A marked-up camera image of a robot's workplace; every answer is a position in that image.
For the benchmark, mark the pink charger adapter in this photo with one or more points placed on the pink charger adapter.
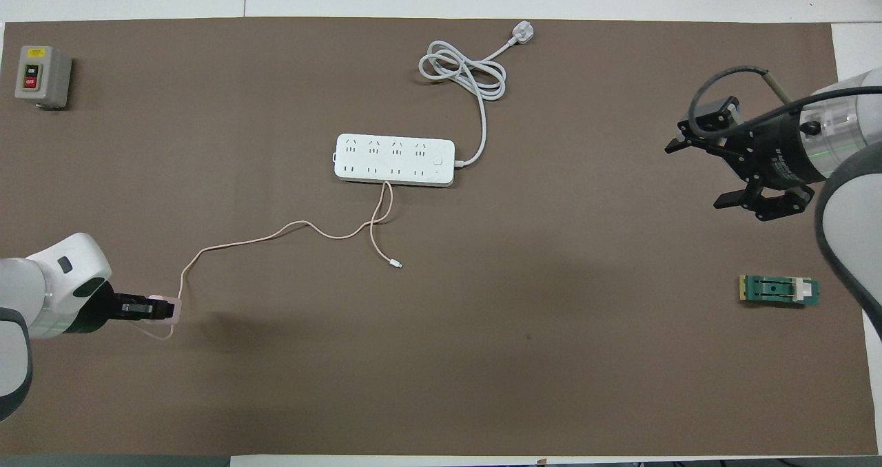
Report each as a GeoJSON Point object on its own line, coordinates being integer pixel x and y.
{"type": "Point", "coordinates": [176, 308]}

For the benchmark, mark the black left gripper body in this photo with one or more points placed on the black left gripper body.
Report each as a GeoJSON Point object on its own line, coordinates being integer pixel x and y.
{"type": "Point", "coordinates": [103, 308]}

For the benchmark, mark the grey on-off switch box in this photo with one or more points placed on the grey on-off switch box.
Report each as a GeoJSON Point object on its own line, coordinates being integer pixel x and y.
{"type": "Point", "coordinates": [43, 74]}

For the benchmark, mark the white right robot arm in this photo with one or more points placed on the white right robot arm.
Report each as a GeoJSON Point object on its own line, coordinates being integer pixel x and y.
{"type": "Point", "coordinates": [854, 191]}

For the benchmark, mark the white power strip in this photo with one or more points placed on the white power strip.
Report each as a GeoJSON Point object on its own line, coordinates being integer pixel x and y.
{"type": "Point", "coordinates": [396, 160]}

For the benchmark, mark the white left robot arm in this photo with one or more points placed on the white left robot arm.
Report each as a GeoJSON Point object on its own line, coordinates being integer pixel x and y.
{"type": "Point", "coordinates": [69, 281]}

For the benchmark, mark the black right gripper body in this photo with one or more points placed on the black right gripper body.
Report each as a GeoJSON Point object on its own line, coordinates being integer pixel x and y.
{"type": "Point", "coordinates": [782, 150]}

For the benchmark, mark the brown table mat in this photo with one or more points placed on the brown table mat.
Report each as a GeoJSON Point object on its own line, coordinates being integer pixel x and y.
{"type": "Point", "coordinates": [441, 357]}

